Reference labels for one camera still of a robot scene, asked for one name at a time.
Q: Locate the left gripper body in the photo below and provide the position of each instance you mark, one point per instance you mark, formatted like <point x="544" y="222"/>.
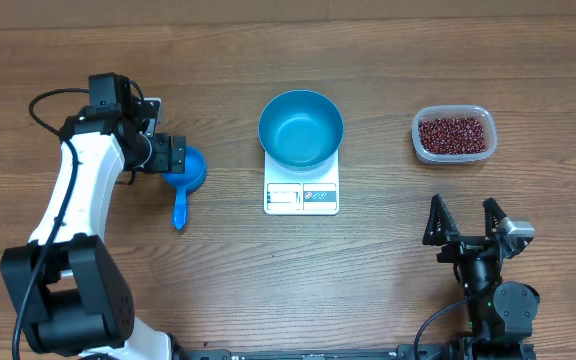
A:
<point x="155" y="155"/>

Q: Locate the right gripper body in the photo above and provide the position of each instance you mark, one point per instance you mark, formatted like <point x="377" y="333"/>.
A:
<point x="460" y="252"/>

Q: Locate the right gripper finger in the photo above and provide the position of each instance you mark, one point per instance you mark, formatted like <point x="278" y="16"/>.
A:
<point x="441" y="227"/>
<point x="493" y="215"/>

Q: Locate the blue plastic measuring scoop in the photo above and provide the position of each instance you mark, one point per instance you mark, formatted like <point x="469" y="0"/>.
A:
<point x="188" y="182"/>

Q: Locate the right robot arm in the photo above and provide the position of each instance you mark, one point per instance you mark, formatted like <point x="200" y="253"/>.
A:
<point x="500" y="313"/>

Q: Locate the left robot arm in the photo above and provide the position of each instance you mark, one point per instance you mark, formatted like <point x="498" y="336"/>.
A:
<point x="69" y="295"/>

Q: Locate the teal bowl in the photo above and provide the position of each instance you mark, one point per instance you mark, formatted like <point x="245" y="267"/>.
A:
<point x="301" y="129"/>

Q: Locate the white digital kitchen scale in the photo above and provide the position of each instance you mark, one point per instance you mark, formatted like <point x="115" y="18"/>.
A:
<point x="315" y="191"/>

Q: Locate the red beans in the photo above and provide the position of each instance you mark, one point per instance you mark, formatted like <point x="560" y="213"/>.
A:
<point x="452" y="136"/>

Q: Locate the clear plastic container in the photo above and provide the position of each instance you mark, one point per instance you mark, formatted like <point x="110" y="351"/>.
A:
<point x="454" y="111"/>

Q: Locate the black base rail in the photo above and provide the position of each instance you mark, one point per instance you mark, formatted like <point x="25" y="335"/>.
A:
<point x="402" y="352"/>

